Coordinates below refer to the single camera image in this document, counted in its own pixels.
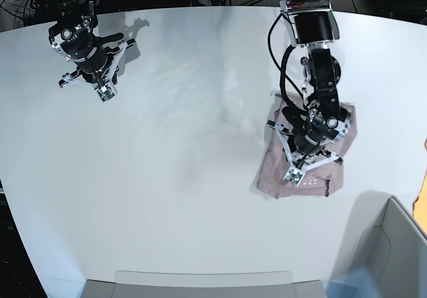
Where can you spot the grey bin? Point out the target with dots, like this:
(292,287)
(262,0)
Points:
(144,284)
(390,260)

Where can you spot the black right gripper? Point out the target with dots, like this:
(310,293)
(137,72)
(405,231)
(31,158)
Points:
(97,61)

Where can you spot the mauve pink T-shirt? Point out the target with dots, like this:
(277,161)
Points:
(322,181)

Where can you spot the orange object at right edge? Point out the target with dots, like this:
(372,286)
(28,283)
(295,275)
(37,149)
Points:
(420,191)

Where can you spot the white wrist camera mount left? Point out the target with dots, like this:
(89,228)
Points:
(300,163)

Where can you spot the blue translucent object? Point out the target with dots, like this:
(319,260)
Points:
(350,283)

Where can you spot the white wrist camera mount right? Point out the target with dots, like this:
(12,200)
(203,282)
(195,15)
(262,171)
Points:
(104,87)

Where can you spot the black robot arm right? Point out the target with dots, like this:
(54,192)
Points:
(72,37)

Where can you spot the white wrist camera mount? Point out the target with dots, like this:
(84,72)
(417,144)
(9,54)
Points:
(300,163)
(104,87)

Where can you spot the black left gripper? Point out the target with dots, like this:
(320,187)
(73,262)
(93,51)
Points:
(304,141)

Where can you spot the grey bin at right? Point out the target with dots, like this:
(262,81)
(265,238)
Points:
(390,260)

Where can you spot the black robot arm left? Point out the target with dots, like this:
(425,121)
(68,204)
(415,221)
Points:
(321,119)

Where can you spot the grey bin at bottom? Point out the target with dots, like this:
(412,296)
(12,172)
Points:
(144,284)

